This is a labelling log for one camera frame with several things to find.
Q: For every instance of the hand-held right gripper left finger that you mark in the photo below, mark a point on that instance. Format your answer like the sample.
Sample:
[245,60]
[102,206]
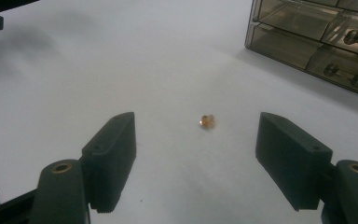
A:
[112,161]

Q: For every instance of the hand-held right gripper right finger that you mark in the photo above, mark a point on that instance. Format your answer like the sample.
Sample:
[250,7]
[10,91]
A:
[289,158]

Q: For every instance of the small screw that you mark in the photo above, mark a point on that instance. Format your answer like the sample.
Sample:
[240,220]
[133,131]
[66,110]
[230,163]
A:
[207,121]

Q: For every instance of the smoky transparent drawer box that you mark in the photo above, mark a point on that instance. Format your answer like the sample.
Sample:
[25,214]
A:
[307,37]

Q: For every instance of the white table cover sheet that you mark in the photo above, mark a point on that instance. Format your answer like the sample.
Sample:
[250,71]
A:
[167,62]

